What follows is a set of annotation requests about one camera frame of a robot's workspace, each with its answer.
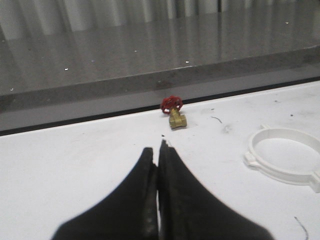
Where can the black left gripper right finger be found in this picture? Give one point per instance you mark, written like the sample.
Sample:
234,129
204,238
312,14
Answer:
188,211

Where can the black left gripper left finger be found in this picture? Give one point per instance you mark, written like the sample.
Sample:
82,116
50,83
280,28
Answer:
129,212

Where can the white half pipe clamp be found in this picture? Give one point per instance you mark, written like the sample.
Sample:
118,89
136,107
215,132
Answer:
255,162
309,178

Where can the brass valve red handwheel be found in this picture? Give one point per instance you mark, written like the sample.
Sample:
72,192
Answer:
172,106

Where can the grey stone counter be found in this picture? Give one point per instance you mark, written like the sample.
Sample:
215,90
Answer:
75,77

